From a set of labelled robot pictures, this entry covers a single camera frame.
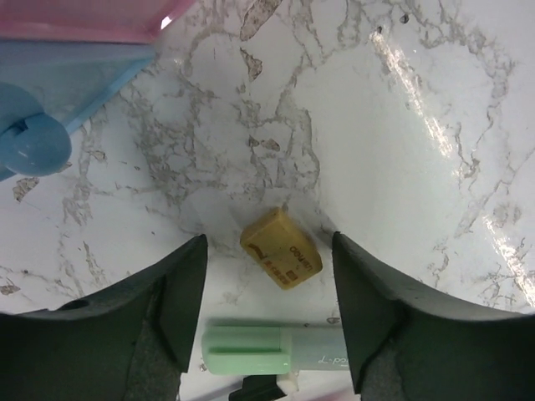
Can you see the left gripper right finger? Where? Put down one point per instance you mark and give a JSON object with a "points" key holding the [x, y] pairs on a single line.
{"points": [[408, 341]]}

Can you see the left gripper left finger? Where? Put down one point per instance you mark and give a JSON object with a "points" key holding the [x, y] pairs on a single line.
{"points": [[130, 341]]}

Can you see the pink highlighter pen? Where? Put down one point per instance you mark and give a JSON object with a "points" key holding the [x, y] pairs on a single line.
{"points": [[322, 394]]}

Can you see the green highlighter pen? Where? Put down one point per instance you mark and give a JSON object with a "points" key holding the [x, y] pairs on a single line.
{"points": [[248, 350]]}

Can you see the yellow eraser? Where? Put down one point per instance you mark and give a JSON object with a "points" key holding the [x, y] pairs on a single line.
{"points": [[282, 249]]}

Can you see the light blue drawer box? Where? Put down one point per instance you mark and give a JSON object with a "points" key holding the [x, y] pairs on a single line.
{"points": [[49, 89]]}

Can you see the pink drawer box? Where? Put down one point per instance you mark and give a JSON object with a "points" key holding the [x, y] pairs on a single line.
{"points": [[101, 21]]}

